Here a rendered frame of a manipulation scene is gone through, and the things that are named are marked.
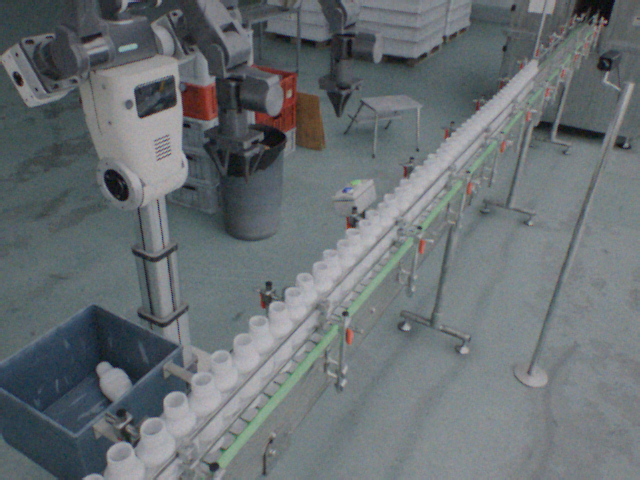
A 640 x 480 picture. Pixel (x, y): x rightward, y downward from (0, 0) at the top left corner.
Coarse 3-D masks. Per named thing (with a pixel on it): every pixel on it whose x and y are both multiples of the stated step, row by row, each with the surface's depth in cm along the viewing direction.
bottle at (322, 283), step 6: (318, 264) 129; (324, 264) 129; (312, 270) 128; (318, 270) 126; (324, 270) 126; (312, 276) 128; (318, 276) 127; (324, 276) 127; (318, 282) 128; (324, 282) 128; (330, 282) 129; (318, 288) 127; (324, 288) 128; (330, 288) 129; (318, 294) 128; (324, 294) 128; (330, 306) 132; (318, 312) 131
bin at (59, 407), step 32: (64, 320) 140; (96, 320) 149; (128, 320) 141; (32, 352) 134; (64, 352) 143; (96, 352) 153; (128, 352) 148; (160, 352) 140; (0, 384) 129; (32, 384) 137; (64, 384) 146; (96, 384) 151; (160, 384) 131; (0, 416) 129; (32, 416) 118; (64, 416) 142; (96, 416) 115; (32, 448) 127; (64, 448) 117; (96, 448) 118
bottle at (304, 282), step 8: (296, 280) 123; (304, 280) 126; (312, 280) 124; (304, 288) 123; (312, 288) 126; (304, 296) 124; (312, 296) 124; (312, 304) 125; (312, 320) 127; (312, 328) 129; (312, 336) 130
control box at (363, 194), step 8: (360, 184) 176; (368, 184) 176; (344, 192) 172; (352, 192) 170; (360, 192) 172; (368, 192) 176; (336, 200) 172; (344, 200) 170; (352, 200) 169; (360, 200) 171; (368, 200) 176; (336, 208) 173; (344, 208) 172; (360, 208) 171; (360, 216) 178
